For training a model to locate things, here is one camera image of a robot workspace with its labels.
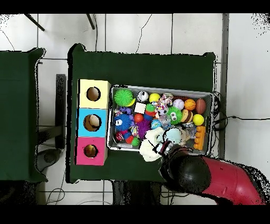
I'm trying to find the pale yellow cloth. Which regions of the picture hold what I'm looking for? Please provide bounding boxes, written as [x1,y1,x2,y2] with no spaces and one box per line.
[139,126,169,163]

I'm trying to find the mint green cloth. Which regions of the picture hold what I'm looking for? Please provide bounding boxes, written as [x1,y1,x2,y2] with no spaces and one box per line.
[164,127,184,145]

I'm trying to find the wooden box three holes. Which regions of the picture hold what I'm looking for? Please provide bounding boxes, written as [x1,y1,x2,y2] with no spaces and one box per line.
[75,79,112,166]

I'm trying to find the dark blue spiky ball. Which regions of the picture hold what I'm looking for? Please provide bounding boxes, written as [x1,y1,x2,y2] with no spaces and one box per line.
[114,114,134,132]

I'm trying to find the small silver can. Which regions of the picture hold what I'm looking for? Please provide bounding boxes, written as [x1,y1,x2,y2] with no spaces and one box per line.
[137,90,149,103]

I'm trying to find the purple spiky toy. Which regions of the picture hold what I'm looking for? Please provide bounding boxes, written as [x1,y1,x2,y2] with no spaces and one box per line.
[136,119,154,139]

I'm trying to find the plain green spiky ball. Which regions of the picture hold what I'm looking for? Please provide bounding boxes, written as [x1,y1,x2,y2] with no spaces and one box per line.
[113,88,136,107]

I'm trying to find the yellow ball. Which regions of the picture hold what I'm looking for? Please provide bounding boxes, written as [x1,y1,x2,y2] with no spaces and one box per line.
[149,92,161,103]

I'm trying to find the white baseball toy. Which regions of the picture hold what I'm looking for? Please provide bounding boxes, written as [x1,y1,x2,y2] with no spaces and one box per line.
[172,99,185,110]

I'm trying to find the orange basketball toy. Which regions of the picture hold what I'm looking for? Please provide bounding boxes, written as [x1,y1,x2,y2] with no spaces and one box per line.
[184,99,197,111]

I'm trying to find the brown rubber ball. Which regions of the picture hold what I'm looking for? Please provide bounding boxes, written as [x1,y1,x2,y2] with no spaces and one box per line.
[196,99,207,115]

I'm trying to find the orange plastic block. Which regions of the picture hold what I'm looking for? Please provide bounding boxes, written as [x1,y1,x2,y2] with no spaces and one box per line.
[194,125,207,151]

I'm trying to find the black flat panel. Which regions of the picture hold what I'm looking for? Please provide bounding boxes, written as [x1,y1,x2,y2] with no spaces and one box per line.
[55,73,67,150]

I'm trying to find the black tripod leg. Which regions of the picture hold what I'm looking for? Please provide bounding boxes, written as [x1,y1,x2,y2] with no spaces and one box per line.
[24,13,45,32]
[86,13,95,30]

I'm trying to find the dark green side table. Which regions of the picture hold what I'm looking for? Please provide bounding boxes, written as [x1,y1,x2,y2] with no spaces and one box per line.
[0,48,47,182]

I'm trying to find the shallow wire mesh bin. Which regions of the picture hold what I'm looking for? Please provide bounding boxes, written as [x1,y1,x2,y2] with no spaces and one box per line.
[107,86,214,157]

